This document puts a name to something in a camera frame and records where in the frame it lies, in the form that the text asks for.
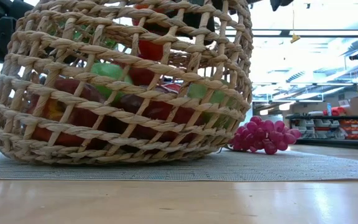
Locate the green pear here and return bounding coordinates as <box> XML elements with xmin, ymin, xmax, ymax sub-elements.
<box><xmin>186</xmin><ymin>79</ymin><xmax>239</xmax><ymax>128</ymax></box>

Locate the dark maroon round fruit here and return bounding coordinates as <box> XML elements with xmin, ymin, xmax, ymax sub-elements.
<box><xmin>113</xmin><ymin>86</ymin><xmax>208</xmax><ymax>144</ymax></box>

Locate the green apple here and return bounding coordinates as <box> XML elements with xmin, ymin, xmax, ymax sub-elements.
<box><xmin>90</xmin><ymin>62</ymin><xmax>134</xmax><ymax>101</ymax></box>

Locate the red yellow apple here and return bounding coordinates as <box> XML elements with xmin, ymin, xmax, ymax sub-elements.
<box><xmin>26</xmin><ymin>77</ymin><xmax>108</xmax><ymax>149</ymax></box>

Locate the purple grape bunch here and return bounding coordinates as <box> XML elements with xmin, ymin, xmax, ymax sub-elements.
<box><xmin>227</xmin><ymin>115</ymin><xmax>301</xmax><ymax>156</ymax></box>

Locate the yellow hanging tag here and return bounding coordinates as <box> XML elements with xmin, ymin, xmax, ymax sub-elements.
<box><xmin>290</xmin><ymin>0</ymin><xmax>301</xmax><ymax>44</ymax></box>

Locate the grey woven placemat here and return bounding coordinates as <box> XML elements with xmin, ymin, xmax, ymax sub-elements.
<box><xmin>0</xmin><ymin>145</ymin><xmax>358</xmax><ymax>182</ymax></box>

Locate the red container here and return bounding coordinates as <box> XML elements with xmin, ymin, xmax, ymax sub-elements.
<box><xmin>323</xmin><ymin>106</ymin><xmax>347</xmax><ymax>116</ymax></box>

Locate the woven wicker basket with handles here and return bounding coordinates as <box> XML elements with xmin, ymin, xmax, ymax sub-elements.
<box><xmin>0</xmin><ymin>0</ymin><xmax>254</xmax><ymax>166</ymax></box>

